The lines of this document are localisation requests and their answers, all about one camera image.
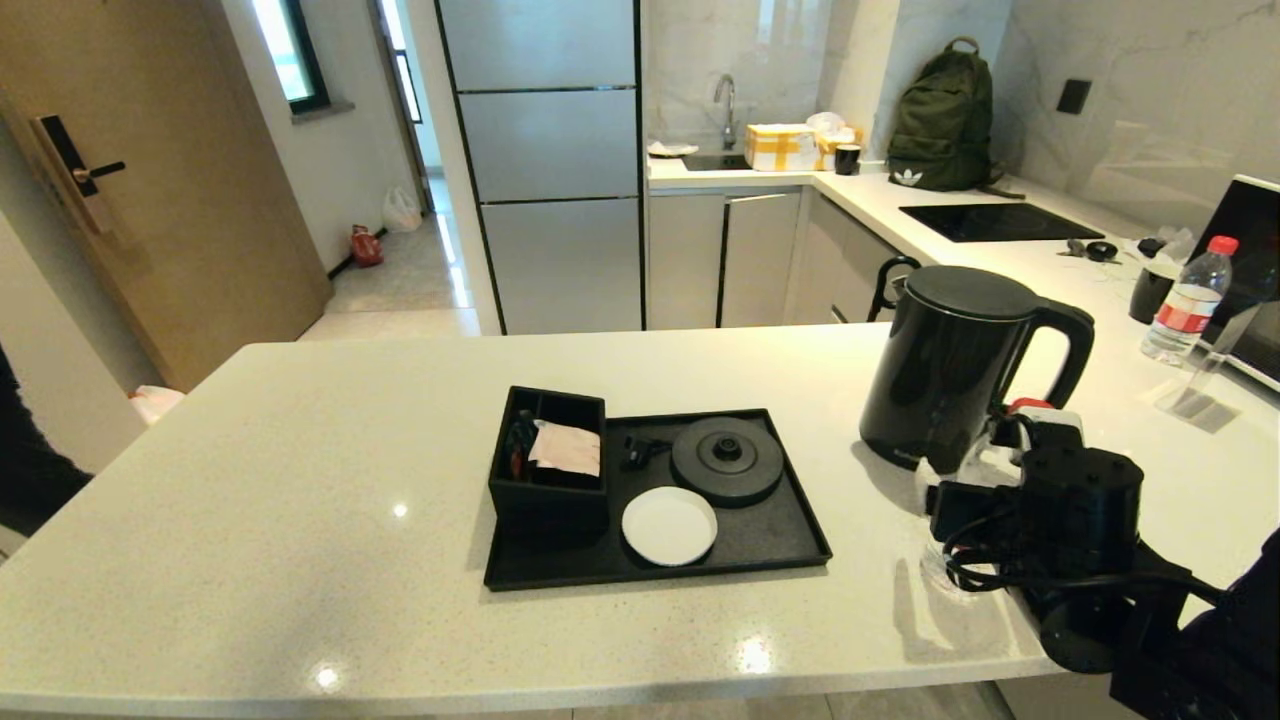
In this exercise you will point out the dark green backpack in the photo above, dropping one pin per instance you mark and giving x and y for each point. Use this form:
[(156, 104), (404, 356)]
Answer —
[(945, 120)]

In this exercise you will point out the small black gadget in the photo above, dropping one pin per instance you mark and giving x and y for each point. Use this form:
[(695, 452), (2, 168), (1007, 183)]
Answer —
[(1152, 245)]

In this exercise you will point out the black induction cooktop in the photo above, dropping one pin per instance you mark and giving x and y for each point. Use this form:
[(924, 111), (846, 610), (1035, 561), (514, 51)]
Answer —
[(1000, 222)]

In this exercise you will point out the chrome kitchen faucet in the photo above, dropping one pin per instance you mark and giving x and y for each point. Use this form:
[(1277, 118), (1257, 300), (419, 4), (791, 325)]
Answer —
[(729, 110)]

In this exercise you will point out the brown wooden door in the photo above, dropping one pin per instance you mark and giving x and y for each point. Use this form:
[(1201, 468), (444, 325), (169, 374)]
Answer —
[(200, 200)]

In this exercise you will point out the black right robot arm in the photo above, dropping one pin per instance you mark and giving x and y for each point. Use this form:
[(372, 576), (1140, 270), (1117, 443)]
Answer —
[(1085, 500)]

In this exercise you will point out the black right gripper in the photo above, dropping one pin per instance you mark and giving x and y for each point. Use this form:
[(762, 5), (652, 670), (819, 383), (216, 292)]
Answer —
[(975, 515)]

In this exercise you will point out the grey kitchen base cabinet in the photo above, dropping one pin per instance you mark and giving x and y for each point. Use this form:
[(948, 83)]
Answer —
[(760, 260)]

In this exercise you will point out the black mug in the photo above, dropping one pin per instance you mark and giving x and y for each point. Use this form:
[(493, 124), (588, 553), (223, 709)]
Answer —
[(1150, 295)]

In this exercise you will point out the silver refrigerator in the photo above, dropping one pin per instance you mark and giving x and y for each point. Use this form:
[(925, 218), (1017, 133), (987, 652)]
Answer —
[(550, 150)]

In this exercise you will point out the white box with yellow tape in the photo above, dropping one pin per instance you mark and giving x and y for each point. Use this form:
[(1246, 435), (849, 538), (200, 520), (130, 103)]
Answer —
[(780, 147)]

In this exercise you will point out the black serving tray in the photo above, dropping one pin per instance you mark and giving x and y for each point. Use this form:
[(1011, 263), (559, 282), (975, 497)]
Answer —
[(560, 565)]

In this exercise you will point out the white trash bag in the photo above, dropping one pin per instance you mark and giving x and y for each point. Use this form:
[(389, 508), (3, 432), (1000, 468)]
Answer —
[(158, 402)]

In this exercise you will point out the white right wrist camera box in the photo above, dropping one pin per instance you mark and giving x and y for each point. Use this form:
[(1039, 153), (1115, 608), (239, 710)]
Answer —
[(1060, 430)]

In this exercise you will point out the person in dark clothes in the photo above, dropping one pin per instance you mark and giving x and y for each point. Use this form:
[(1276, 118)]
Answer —
[(35, 450)]

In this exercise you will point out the plain red cap water bottle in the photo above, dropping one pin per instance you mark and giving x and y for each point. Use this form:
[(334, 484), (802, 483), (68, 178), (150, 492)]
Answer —
[(1190, 310)]

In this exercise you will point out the crumpled clear plastic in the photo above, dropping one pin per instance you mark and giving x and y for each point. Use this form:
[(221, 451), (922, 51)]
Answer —
[(1180, 245)]

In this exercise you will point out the dark framed window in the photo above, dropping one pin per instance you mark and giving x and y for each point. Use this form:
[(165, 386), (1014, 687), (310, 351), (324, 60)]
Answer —
[(290, 50)]

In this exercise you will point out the black wall socket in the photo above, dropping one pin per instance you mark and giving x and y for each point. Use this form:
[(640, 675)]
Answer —
[(1075, 95)]

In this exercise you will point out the small black round object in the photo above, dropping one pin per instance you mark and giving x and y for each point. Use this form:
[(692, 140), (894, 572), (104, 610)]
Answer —
[(1104, 251)]

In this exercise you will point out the black electric kettle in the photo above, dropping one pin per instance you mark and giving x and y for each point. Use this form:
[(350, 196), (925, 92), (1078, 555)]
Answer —
[(940, 380)]

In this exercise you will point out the red bag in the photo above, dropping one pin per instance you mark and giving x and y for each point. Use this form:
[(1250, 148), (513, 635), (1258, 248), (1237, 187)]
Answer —
[(366, 246)]

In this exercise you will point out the crumpled white bag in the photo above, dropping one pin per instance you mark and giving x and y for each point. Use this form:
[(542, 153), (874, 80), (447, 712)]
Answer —
[(828, 122)]

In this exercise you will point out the water bottle with mountain logo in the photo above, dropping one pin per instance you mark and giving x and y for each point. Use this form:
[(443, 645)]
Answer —
[(1030, 405)]

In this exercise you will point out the black round kettle base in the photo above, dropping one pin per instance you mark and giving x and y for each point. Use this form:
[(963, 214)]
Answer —
[(727, 460)]

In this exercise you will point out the black organizer box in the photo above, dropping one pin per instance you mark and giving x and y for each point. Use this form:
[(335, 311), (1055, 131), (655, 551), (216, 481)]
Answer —
[(545, 510)]

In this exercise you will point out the bunch of keys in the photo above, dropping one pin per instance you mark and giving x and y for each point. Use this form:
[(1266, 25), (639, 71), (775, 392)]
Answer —
[(1073, 247)]

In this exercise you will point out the small black cup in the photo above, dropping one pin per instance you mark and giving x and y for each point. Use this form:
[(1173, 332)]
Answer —
[(848, 160)]

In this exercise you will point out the black kitchen sink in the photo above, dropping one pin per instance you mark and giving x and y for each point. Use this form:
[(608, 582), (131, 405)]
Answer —
[(715, 161)]

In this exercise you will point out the white dish cloth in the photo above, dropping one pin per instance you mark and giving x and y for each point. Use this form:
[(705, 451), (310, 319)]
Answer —
[(672, 148)]

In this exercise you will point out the black laptop screen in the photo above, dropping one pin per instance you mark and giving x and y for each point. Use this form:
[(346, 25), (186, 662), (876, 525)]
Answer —
[(1255, 240)]

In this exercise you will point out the white plastic bag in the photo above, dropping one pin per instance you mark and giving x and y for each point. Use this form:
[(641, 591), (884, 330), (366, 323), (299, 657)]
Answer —
[(402, 210)]

